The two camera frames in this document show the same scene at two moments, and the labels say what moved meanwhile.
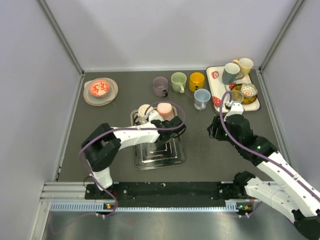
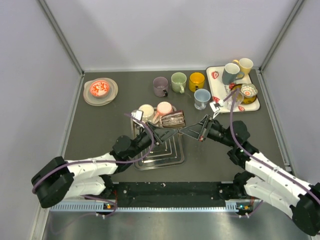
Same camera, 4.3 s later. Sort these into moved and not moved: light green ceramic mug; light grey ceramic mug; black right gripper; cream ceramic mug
Moved: black right gripper
Not moved: cream ceramic mug; light green ceramic mug; light grey ceramic mug
